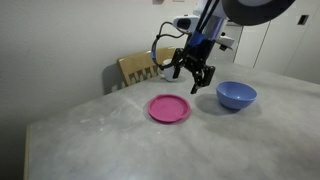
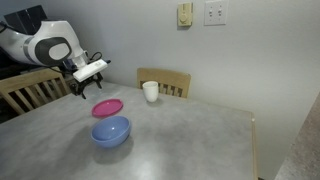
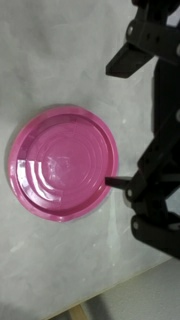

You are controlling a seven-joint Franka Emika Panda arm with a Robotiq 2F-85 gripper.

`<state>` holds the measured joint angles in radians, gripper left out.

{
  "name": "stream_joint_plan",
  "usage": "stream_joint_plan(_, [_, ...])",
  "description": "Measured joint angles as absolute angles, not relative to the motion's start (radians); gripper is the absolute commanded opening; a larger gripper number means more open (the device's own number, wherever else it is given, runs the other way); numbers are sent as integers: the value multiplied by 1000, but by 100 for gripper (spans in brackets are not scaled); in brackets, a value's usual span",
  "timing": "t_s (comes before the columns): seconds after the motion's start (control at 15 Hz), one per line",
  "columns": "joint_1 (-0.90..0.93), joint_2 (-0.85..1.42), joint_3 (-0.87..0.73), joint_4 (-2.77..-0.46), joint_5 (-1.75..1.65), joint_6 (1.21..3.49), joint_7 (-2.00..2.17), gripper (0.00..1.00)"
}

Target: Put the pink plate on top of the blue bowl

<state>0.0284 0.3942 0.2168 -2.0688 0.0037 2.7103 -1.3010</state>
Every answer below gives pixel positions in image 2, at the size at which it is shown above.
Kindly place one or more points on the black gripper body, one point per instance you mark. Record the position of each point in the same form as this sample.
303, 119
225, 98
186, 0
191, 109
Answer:
83, 85

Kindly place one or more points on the pink plastic plate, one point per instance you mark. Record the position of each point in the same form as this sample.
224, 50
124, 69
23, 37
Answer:
107, 108

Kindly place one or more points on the blue plastic bowl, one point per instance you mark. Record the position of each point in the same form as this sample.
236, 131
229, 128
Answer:
110, 132

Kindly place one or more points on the white cup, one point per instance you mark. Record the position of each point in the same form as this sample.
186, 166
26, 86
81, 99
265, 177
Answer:
150, 91

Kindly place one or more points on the wooden chair with long slats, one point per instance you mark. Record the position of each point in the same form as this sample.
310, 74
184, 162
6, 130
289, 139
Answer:
26, 81

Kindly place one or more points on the wooden chair with short slats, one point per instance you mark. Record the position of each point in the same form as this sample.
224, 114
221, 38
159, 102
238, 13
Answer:
166, 77

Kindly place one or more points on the grey speckled countertop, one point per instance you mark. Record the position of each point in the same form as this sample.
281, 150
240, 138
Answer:
306, 153

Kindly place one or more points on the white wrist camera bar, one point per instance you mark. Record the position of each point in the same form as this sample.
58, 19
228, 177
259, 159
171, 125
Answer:
89, 70

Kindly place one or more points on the beige wall thermostat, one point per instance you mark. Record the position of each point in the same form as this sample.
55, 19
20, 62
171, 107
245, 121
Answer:
185, 15

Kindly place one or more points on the white light switch plate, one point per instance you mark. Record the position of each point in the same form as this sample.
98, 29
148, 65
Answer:
216, 13

